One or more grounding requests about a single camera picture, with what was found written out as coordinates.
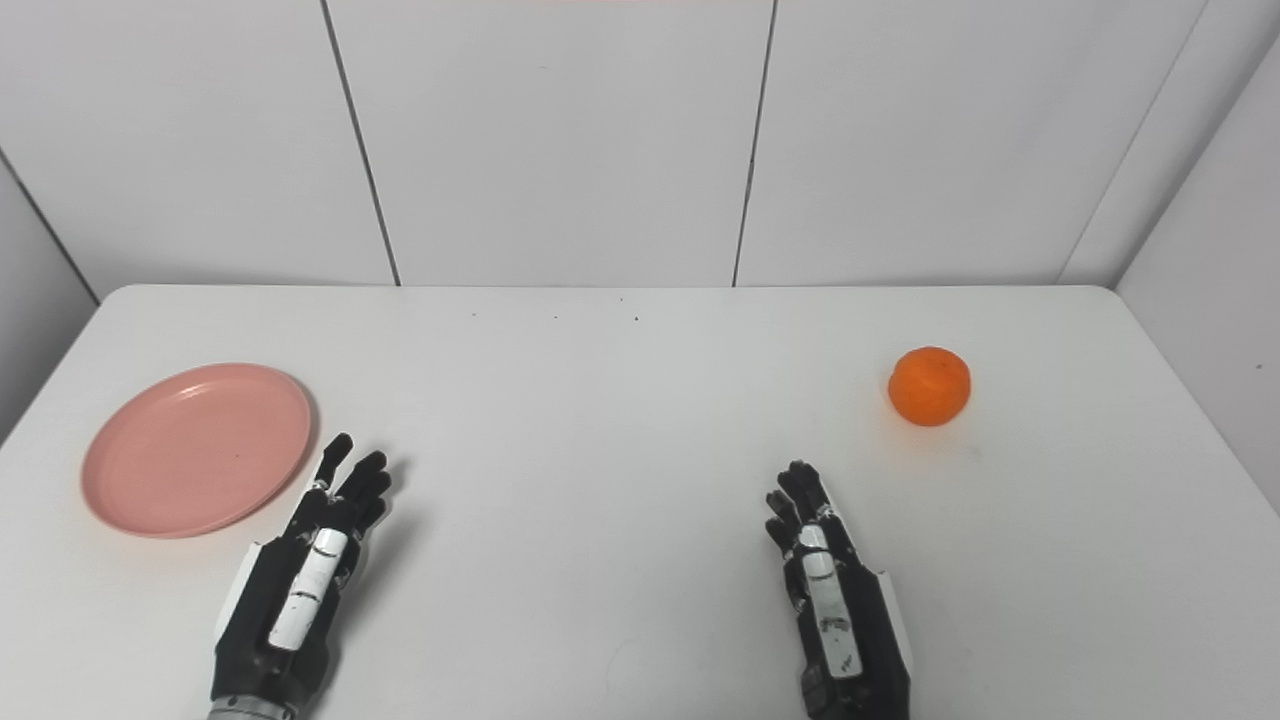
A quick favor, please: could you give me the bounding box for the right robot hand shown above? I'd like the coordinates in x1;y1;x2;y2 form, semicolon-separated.
764;460;916;720

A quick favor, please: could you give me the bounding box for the orange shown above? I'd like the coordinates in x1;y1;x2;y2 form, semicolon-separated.
888;346;972;428

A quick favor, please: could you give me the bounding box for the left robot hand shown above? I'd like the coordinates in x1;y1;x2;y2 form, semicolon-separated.
209;433;393;720

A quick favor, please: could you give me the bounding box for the pink plate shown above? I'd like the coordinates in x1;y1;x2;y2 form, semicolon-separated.
81;363;314;540

